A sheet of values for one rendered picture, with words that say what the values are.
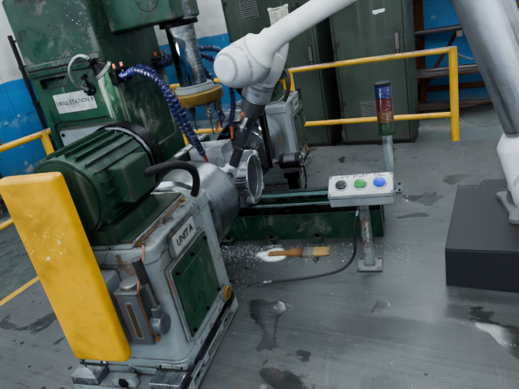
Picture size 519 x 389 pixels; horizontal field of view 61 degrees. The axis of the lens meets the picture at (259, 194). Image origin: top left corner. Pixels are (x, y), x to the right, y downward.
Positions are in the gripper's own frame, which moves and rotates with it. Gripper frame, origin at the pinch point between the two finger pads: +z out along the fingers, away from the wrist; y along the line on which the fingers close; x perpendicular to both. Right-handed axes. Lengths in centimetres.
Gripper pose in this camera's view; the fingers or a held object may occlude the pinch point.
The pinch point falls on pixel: (236, 157)
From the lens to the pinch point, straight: 144.6
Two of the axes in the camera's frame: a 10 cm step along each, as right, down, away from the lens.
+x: 9.1, 4.0, -1.0
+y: -2.7, 4.2, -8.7
